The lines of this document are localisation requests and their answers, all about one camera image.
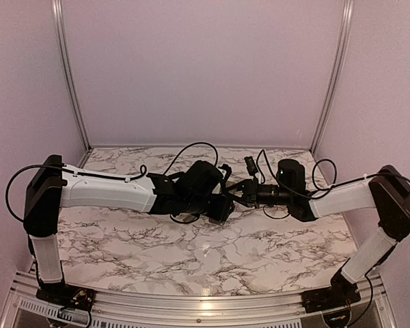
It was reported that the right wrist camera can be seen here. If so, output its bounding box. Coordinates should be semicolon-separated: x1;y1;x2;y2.
244;156;259;177

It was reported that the aluminium frame post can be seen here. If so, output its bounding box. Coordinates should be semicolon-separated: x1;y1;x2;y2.
51;0;92;152
310;0;355;154

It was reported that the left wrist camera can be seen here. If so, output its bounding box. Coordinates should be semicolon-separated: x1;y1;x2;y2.
218;163;232;188

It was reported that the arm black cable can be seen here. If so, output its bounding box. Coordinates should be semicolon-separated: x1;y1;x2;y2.
256;149;410;219
5;142;219;223

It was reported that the front aluminium rail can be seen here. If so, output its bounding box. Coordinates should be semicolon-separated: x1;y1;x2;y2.
0;271;396;327

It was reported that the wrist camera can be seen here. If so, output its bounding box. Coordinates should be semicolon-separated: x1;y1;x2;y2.
218;163;232;188
244;156;259;177

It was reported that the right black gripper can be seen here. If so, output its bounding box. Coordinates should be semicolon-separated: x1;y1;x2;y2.
223;178;293;208

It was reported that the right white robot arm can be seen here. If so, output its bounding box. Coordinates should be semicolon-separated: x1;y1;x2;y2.
221;159;410;306

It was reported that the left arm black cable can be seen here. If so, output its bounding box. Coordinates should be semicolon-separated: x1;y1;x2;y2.
5;142;219;223

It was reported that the left aluminium frame post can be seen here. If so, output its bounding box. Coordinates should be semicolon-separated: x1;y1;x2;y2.
51;0;92;152

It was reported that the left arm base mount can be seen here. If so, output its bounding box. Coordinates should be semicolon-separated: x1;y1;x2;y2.
36;285;95;311

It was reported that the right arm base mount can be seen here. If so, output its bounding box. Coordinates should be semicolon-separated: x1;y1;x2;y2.
301;286;361;313

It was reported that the grey remote control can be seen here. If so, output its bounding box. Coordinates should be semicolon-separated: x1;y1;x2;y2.
225;181;236;191

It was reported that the right aluminium frame post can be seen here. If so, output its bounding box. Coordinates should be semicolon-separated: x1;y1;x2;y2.
310;0;355;154

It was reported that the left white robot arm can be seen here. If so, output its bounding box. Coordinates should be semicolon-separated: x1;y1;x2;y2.
23;155;234;304

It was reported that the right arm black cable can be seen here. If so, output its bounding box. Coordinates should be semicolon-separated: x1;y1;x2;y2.
256;149;410;219

